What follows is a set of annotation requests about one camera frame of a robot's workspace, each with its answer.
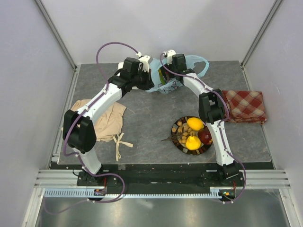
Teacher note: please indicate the light blue plastic bag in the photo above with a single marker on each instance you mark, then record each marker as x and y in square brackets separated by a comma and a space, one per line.
[199, 64]

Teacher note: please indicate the white folded cloth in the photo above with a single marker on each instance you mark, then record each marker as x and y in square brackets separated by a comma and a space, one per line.
[120, 65]

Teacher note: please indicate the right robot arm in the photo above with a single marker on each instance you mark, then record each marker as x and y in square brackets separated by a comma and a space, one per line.
[212, 109]

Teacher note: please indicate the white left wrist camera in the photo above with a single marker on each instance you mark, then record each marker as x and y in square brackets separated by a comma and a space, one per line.
[145, 60]

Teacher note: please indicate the beige crumpled cloth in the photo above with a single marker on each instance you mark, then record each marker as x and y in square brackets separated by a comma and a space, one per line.
[109, 127]

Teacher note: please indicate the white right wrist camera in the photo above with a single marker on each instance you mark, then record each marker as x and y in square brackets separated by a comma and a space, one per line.
[168, 55]

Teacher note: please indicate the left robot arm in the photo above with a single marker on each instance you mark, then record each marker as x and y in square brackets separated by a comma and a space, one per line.
[78, 126]

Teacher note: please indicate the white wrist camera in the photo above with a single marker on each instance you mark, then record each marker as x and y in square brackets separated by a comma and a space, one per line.
[168, 55]
[145, 60]

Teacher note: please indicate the aluminium frame rail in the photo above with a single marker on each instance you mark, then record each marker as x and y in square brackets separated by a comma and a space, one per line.
[256, 179]

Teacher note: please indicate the yellow fake pear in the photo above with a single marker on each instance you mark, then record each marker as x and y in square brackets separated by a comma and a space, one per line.
[193, 143]

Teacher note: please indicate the red plaid cloth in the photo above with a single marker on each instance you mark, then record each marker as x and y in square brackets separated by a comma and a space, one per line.
[245, 106]

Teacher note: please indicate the yellow fake lemon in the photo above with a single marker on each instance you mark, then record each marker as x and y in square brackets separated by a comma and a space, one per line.
[195, 124]

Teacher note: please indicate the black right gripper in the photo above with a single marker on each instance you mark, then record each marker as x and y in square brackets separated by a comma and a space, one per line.
[166, 69]

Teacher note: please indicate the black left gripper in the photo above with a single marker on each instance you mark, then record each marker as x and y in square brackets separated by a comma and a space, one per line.
[149, 83]

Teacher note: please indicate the dark red fake apple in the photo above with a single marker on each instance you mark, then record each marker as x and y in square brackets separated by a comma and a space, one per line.
[205, 136]

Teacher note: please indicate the dark rimmed beige plate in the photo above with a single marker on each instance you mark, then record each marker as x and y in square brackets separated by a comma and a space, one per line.
[182, 147]

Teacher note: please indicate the yellow fake berry bunch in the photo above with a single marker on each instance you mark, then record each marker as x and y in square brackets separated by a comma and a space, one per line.
[180, 132]

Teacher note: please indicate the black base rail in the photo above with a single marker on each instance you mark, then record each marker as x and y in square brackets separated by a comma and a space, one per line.
[205, 175]

